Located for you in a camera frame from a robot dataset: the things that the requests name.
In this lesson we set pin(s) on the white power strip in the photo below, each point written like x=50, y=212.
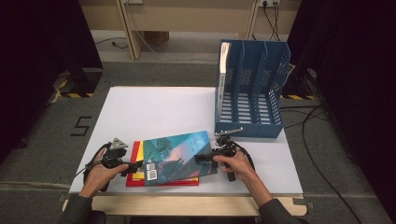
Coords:
x=133, y=1

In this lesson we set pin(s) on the black stand base striped tape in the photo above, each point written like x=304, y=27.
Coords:
x=299, y=90
x=82, y=82

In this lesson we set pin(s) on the teal illustrated book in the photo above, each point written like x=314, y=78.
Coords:
x=174, y=155

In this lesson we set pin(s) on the red hardcover book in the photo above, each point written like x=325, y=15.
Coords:
x=130, y=177

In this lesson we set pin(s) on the cardboard box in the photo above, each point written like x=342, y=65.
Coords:
x=157, y=38

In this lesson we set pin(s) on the wooden desk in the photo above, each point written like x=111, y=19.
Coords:
x=186, y=15

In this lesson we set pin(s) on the black curtain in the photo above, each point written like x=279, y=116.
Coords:
x=37, y=62
x=358, y=77

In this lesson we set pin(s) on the white book with picture grid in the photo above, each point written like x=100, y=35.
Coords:
x=223, y=62

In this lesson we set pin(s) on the person's left hand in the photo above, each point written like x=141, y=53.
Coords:
x=98, y=180

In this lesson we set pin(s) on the blue plastic file rack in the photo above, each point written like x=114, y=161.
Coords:
x=249, y=127

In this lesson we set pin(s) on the white wall socket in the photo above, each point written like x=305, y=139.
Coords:
x=270, y=3

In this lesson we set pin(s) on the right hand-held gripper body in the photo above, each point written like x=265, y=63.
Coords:
x=225, y=146

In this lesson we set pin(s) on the person's right hand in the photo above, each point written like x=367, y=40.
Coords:
x=239, y=166

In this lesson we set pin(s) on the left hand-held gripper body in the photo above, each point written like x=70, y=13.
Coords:
x=113, y=157

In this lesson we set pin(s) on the teal glossy cover book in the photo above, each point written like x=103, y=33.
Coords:
x=140, y=155

